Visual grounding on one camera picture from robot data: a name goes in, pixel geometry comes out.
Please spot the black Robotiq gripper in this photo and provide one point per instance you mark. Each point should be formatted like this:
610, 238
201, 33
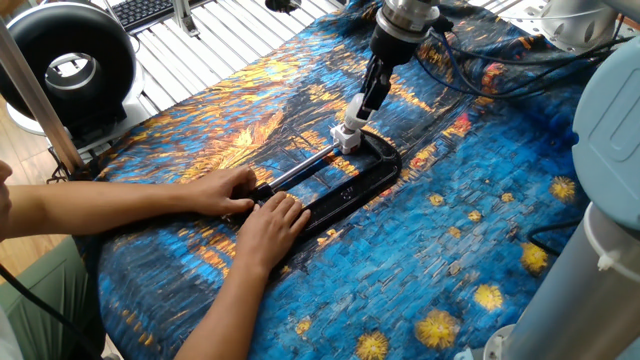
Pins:
390, 52

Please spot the white light bulb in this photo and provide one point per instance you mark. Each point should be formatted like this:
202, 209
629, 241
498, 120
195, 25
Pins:
356, 112

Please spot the black C-clamp with metal screw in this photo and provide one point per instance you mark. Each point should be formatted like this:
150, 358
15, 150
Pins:
340, 185

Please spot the person's right forearm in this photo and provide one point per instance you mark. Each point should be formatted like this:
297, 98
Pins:
220, 315

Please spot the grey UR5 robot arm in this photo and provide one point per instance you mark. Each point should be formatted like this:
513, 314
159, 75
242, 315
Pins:
600, 230

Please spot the person's left forearm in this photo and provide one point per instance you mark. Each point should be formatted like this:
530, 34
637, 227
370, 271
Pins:
100, 205

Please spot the white bulb socket block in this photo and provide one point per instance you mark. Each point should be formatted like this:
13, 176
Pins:
346, 138

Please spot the person's right hand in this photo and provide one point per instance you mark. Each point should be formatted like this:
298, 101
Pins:
270, 228

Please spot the person's left hand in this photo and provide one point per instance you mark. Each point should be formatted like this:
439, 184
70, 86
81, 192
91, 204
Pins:
225, 190

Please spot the starry night print tablecloth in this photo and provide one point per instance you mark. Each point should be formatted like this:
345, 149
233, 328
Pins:
450, 280

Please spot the black keyboard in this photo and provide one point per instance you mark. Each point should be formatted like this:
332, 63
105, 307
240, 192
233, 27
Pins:
155, 10

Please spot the black round fan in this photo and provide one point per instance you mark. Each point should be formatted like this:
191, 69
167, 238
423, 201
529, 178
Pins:
65, 65

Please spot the green trousers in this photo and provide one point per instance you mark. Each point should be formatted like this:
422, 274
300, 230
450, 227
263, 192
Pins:
40, 300

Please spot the aluminium upright post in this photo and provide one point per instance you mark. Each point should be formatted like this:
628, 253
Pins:
45, 100

